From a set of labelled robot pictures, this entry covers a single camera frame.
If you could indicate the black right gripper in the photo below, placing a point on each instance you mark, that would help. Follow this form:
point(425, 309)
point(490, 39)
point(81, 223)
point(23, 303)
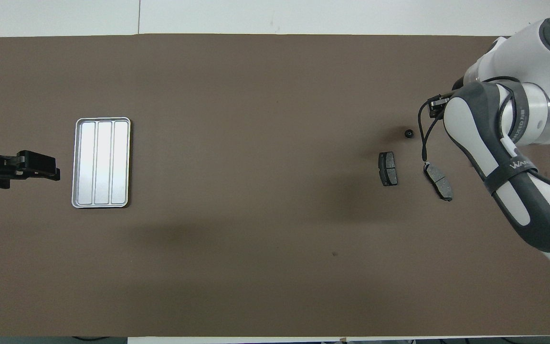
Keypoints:
point(436, 107)

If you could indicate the small black bearing gear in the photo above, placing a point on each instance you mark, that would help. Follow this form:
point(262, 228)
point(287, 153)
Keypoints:
point(408, 133)

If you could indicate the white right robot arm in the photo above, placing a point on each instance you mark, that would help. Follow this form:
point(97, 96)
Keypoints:
point(513, 191)

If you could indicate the silver metal tray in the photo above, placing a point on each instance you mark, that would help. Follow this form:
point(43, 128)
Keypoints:
point(101, 162)

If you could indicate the curved dark grey brake pad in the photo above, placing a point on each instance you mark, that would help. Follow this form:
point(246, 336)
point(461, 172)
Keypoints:
point(438, 181)

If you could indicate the rectangular dark grey brake pad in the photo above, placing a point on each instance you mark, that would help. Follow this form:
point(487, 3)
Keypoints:
point(387, 168)

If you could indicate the brown table mat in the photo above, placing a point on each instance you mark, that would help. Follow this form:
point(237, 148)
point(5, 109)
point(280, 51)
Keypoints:
point(256, 191)

